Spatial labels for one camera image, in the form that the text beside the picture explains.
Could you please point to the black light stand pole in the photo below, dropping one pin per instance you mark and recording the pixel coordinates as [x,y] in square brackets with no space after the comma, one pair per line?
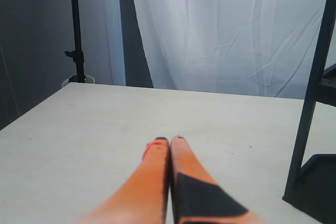
[77,53]

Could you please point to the white backdrop curtain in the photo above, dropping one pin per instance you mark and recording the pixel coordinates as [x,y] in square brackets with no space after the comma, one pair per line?
[251,47]

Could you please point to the black metal shelf rack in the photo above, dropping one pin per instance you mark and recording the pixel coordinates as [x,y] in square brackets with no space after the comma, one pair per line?
[310,186]

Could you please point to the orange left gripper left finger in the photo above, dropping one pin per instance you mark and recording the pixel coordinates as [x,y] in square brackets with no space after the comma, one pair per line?
[143,197]

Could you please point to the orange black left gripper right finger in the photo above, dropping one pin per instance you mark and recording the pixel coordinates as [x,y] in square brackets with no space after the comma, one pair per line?
[196,196]

